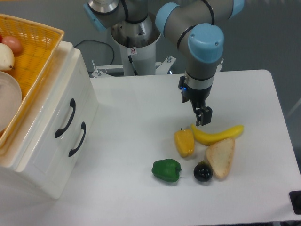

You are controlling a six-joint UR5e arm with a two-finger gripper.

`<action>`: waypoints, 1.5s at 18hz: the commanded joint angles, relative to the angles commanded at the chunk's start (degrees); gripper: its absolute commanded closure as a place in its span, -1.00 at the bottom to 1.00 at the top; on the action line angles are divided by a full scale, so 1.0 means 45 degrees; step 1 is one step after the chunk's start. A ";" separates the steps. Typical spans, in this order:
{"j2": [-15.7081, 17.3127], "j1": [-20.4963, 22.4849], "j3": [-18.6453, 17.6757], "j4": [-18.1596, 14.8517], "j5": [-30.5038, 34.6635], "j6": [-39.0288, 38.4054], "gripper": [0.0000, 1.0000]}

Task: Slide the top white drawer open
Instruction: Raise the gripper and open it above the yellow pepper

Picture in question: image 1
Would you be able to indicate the white drawer cabinet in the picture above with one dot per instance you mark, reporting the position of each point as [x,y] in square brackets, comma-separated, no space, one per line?
[8,175]

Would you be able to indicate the yellow bell pepper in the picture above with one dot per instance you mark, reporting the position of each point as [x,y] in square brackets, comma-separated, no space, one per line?
[184,142]

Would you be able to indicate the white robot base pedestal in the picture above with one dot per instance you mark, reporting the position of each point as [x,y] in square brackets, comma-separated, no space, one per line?
[137,44]

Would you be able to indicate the dark eggplant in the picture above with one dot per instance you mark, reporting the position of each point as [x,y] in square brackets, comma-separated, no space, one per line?
[203,171]

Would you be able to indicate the green bell pepper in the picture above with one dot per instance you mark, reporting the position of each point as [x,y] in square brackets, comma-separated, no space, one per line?
[167,170]

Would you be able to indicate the white drawer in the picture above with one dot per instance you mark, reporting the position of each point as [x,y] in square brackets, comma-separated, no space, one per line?
[48,168]
[67,76]

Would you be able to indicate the white pear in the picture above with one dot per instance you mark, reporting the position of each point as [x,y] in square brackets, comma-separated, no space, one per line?
[7,58]

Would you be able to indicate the black drawer handle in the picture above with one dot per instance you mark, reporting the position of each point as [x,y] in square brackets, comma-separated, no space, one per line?
[68,118]
[80,140]

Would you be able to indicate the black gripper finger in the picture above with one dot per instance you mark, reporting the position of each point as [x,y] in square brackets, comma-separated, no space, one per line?
[199,116]
[206,115]

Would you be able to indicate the yellow wicker basket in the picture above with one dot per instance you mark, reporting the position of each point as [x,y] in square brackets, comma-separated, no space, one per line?
[39,43]

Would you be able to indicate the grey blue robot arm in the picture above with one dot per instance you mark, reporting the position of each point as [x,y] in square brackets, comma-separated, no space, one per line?
[192,29]

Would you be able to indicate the bread slice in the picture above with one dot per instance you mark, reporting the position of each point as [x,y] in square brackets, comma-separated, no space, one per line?
[220,157]

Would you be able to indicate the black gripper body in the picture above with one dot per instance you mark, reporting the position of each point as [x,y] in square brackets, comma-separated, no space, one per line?
[197,97]

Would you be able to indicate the yellow banana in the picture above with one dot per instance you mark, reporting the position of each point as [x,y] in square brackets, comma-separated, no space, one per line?
[208,139]

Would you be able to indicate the black top drawer handle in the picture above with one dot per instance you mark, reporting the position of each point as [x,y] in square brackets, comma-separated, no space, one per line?
[68,118]

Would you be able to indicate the black bottom drawer handle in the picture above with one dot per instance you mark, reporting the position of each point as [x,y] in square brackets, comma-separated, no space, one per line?
[80,140]

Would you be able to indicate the white plate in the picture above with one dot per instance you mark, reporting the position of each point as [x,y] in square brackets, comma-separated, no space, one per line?
[10,99]

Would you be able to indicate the black object at table edge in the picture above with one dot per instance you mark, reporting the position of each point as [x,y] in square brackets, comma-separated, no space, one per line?
[295,197]

